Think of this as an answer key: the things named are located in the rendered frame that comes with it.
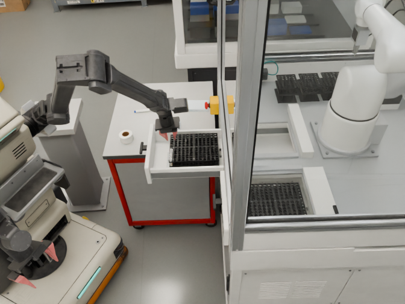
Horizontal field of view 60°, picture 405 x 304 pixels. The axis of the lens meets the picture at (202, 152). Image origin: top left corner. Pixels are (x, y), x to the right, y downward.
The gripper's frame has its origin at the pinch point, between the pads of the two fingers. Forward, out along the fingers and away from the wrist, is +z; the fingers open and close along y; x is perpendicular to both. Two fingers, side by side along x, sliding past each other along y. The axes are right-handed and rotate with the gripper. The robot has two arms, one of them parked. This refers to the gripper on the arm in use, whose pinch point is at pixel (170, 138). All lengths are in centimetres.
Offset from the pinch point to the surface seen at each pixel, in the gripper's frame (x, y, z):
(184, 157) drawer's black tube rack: -4.0, 4.4, 8.6
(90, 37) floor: 285, -122, 94
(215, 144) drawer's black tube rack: 3.4, 18.7, 10.3
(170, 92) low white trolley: 63, -6, 23
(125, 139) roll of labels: 20.4, -27.5, 16.7
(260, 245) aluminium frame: -53, 31, 3
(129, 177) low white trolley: 14, -30, 40
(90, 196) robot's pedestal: 37, -72, 82
